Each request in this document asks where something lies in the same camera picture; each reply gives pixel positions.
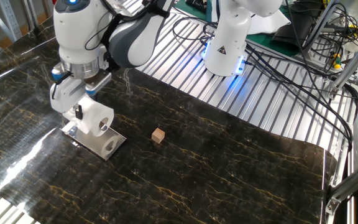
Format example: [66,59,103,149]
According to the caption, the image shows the aluminium strut with bracket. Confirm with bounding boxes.
[324,154,358,216]

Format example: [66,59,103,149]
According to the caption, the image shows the green cutting mat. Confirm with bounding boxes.
[174,0,301,58]

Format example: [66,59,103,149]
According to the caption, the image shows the black pouch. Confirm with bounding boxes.
[272,12,317,52]

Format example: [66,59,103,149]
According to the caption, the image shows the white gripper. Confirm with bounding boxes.
[48,50,111,121]

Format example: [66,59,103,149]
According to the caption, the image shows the small wooden cube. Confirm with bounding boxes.
[151,127,166,144]

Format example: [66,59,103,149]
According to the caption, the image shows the grey metal shelf upright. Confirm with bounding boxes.
[0,0,23,42]

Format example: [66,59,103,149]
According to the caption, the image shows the white toilet paper roll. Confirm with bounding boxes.
[62,95,115,138]

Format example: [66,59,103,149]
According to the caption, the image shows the yellow green handle screwdriver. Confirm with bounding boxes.
[331,52,343,70]

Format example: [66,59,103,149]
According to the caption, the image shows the looped black cable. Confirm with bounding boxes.
[171,16,218,47]

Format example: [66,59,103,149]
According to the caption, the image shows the black electronic device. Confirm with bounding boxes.
[186,0,208,14]

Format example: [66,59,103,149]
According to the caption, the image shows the thick black cable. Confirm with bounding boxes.
[246,43,354,151]

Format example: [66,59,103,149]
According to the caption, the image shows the black camera cable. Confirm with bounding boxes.
[50,0,127,100]

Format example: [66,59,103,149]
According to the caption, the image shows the aluminium frame strut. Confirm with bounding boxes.
[327,30,358,98]

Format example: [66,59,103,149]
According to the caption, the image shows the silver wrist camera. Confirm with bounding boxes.
[84,69,113,96]

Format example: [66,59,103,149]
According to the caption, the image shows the tangled black cables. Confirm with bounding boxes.
[317,0,358,75]

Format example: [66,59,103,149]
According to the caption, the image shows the chrome paper roll holder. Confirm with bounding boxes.
[60,121,127,162]

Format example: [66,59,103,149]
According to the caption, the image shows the black marble pattern mat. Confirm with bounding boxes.
[0,18,337,224]

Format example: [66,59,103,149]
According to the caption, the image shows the white paper sheet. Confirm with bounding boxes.
[247,11,291,35]

